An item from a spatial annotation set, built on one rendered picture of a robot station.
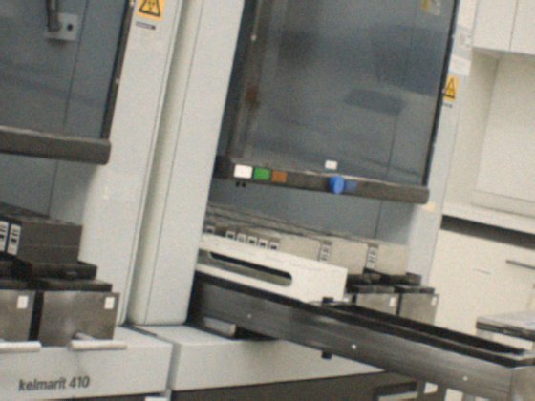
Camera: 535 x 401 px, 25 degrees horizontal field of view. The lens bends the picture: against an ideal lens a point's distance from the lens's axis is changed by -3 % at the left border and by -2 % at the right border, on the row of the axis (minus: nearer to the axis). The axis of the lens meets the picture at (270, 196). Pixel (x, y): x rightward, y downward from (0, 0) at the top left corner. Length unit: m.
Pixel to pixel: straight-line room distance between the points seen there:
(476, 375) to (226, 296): 0.43
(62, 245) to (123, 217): 0.13
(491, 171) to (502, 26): 0.65
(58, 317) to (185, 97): 0.41
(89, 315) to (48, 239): 0.11
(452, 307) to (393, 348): 2.62
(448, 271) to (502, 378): 2.72
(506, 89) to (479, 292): 1.04
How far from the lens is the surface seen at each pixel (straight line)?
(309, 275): 1.76
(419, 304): 2.24
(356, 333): 1.70
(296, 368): 1.96
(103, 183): 1.67
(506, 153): 4.92
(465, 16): 2.41
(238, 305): 1.81
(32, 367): 1.52
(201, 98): 1.79
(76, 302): 1.55
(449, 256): 4.29
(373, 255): 2.23
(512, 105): 4.93
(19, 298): 1.48
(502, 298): 4.20
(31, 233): 1.57
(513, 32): 4.60
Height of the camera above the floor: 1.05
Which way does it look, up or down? 3 degrees down
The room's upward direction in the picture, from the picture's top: 10 degrees clockwise
